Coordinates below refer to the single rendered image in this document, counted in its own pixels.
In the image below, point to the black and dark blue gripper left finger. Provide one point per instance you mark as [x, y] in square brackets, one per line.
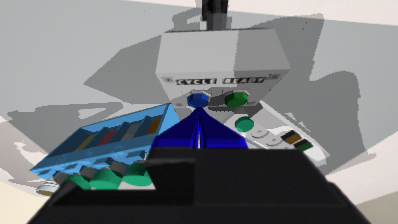
[183, 134]

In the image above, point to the blue tube rack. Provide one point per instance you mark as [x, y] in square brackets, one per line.
[125, 152]

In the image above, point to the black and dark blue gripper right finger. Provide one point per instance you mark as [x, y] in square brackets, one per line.
[214, 134]

